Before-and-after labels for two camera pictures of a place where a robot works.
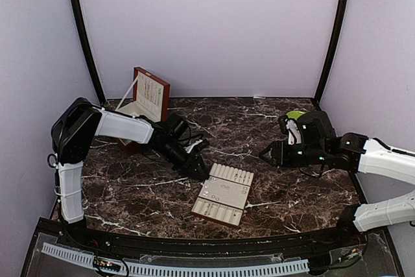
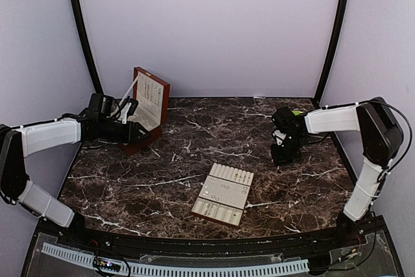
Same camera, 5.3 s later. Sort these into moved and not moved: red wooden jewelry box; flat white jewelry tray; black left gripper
Moved: black left gripper
Not moved: red wooden jewelry box; flat white jewelry tray
